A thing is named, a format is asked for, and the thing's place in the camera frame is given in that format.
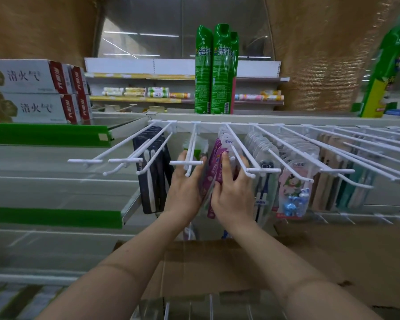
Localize white shelf unit yellow strips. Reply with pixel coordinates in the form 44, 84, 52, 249
84, 57, 290, 113

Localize person's left hand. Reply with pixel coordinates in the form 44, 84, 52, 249
163, 150, 208, 224

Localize teal twin toothbrush pack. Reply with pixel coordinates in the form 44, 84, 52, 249
336, 163, 376, 211

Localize green label toothbrush pack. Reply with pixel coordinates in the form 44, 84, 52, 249
183, 136, 210, 171

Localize row of colourful wrap rolls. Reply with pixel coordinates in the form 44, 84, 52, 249
101, 87, 285, 102

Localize pink label toothbrush pack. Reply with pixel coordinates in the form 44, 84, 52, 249
200, 129, 241, 220

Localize kids toothbrush pack blue toy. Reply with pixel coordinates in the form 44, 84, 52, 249
276, 133, 321, 220

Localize person's right hand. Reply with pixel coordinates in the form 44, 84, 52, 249
210, 151, 256, 231

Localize oval twin black toothbrush pack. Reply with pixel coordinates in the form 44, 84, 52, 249
243, 131, 281, 228

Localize red white toothpaste box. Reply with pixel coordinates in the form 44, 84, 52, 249
0, 60, 70, 95
68, 65, 90, 96
0, 93, 78, 124
76, 93, 94, 124

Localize tall green spray can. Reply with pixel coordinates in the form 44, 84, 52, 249
194, 25, 214, 114
210, 23, 236, 115

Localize person's left forearm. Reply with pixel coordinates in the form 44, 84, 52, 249
36, 213, 194, 320

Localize woven brown column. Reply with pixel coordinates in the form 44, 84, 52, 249
265, 0, 400, 112
0, 0, 99, 67

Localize green yellow spray can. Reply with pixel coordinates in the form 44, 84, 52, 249
359, 23, 400, 118

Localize beige twin toothbrush pack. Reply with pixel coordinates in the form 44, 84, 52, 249
312, 133, 355, 213

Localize brown cardboard tray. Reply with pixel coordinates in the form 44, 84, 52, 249
115, 223, 400, 311

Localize person's right forearm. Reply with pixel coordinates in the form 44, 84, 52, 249
230, 220, 384, 320

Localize green spray can red side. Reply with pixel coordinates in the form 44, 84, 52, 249
230, 31, 240, 115

